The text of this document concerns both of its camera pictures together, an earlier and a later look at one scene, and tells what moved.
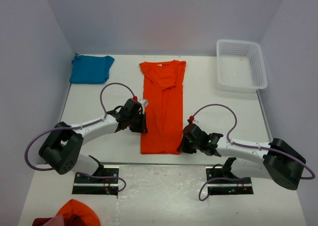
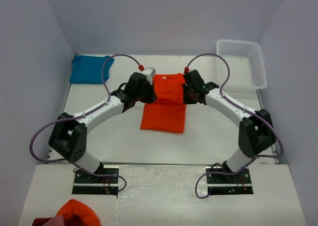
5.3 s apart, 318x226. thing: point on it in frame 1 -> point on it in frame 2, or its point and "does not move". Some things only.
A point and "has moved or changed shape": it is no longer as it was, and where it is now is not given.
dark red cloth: x=40 y=221 does not move
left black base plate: x=104 y=181 does not move
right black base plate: x=219 y=183 does not move
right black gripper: x=184 y=148 -> x=186 y=101
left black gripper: x=142 y=128 -> x=152 y=97
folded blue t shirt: x=88 y=69 does not move
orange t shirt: x=163 y=94 has moved or changed shape
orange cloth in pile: x=75 y=213 does not move
